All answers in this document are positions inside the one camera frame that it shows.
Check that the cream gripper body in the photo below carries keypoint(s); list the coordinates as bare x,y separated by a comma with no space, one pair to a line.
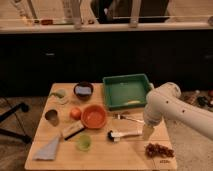
147,131

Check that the white black dish brush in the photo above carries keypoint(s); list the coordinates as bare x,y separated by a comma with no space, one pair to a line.
116,136

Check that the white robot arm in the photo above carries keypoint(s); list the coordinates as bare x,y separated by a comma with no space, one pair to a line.
164,101

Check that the red orange bowl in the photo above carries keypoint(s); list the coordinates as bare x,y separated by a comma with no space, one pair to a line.
94,117

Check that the dark brown bowl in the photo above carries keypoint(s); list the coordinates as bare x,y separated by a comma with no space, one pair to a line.
84,84

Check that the bunch of red grapes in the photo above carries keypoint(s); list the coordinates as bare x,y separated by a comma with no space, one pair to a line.
154,150

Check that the silver fork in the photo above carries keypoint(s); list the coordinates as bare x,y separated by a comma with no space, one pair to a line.
118,116

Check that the yellow item in tray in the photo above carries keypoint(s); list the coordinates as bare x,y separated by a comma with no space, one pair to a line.
132,102

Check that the green plastic tray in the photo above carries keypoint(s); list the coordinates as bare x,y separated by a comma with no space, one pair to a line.
120,89

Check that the light green cup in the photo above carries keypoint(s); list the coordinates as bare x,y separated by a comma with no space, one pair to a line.
84,142

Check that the orange fruit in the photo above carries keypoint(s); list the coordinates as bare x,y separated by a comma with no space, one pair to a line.
75,113

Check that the blue sponge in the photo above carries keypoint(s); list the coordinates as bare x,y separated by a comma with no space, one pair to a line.
83,90

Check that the green toy vegetable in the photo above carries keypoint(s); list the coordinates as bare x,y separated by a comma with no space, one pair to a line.
59,96

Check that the grey metal cup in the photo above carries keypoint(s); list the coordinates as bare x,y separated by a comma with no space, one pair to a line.
52,117

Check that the grey blue cloth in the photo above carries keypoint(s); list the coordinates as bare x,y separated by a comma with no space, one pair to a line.
48,152

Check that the black chair base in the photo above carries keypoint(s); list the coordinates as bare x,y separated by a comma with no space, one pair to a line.
11,126

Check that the wooden block with black handle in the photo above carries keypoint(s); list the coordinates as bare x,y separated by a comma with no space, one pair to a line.
73,129

